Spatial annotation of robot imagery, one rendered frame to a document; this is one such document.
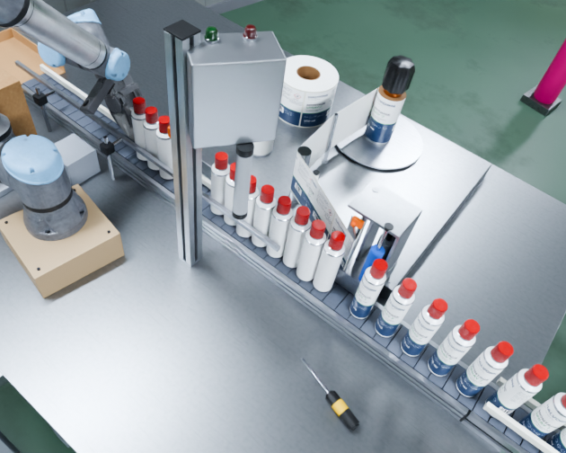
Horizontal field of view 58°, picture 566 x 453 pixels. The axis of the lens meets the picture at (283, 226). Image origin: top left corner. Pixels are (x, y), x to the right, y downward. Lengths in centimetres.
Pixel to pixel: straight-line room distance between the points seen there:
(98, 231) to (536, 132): 301
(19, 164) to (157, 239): 41
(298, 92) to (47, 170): 80
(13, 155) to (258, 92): 58
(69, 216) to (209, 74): 59
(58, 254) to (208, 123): 56
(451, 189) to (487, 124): 197
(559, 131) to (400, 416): 288
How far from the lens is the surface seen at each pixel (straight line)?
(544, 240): 177
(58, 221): 134
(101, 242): 134
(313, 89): 166
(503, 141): 355
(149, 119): 144
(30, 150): 128
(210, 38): 95
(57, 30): 120
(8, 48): 221
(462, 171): 177
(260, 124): 101
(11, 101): 154
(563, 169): 358
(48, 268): 133
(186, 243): 131
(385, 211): 117
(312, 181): 133
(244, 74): 93
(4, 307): 141
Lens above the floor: 197
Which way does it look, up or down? 50 degrees down
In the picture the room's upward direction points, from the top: 11 degrees clockwise
